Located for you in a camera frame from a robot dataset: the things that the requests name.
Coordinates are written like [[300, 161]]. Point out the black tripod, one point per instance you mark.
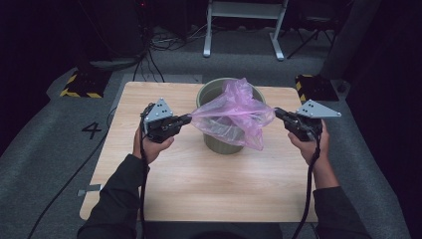
[[312, 33]]

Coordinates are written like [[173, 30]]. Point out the person's right hand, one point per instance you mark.
[[312, 149]]

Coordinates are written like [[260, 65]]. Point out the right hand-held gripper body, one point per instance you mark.
[[307, 122]]

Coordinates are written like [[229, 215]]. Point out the person's left hand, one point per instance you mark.
[[151, 149]]

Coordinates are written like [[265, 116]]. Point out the yellow-black striped base plate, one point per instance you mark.
[[84, 84], [315, 88]]

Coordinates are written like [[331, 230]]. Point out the white metal stand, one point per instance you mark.
[[244, 10]]

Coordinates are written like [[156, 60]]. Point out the grey tape piece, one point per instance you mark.
[[89, 190]]

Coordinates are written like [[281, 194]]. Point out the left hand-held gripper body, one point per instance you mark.
[[161, 124]]

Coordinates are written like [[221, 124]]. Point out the grey curtain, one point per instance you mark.
[[351, 36]]

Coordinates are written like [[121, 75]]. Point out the pink plastic bag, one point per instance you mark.
[[235, 113]]

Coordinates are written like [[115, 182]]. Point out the grey-green trash bin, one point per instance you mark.
[[212, 94]]

